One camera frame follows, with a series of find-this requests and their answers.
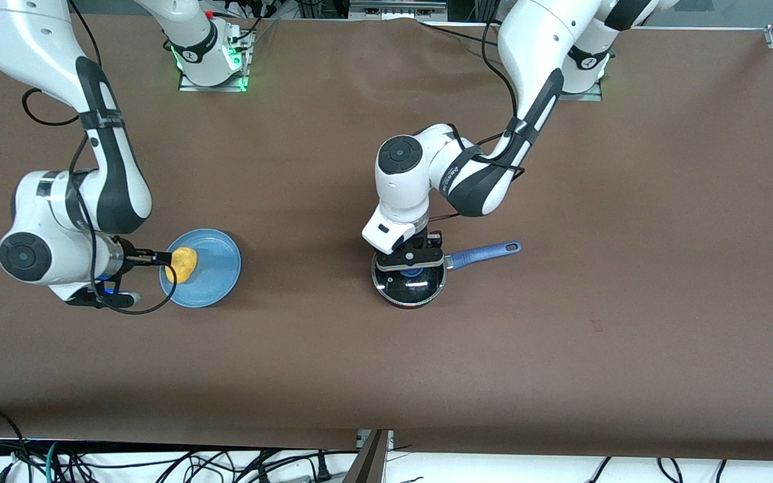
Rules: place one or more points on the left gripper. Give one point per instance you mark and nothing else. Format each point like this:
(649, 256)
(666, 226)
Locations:
(433, 239)

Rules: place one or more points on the black power plug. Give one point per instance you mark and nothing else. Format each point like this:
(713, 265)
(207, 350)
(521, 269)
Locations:
(323, 466)

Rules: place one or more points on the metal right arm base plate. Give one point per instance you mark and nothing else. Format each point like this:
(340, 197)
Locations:
(188, 86)

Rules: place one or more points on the yellow potato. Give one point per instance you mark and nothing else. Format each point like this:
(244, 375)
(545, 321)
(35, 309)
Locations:
(184, 268)

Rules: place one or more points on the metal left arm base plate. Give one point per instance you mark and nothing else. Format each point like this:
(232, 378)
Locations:
(581, 96)

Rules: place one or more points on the glass lid with blue knob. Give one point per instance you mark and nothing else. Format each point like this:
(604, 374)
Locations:
(413, 288)

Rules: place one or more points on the grey metal rail unit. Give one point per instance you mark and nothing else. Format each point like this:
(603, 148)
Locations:
(396, 8)

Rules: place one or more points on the blue round plate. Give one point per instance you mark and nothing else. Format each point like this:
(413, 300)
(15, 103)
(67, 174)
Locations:
(215, 268)

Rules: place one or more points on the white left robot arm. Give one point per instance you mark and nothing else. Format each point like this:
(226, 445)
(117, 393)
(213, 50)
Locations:
(534, 40)

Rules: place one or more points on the aluminium frame beam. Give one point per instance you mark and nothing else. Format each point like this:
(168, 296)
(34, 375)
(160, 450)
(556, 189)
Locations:
(368, 466)

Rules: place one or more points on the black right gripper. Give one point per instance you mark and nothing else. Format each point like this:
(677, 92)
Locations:
(132, 253)

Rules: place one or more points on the brown table cover sheet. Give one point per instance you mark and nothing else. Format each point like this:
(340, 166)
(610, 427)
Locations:
(306, 376)

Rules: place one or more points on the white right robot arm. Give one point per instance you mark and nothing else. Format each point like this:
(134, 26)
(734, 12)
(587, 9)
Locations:
(44, 228)

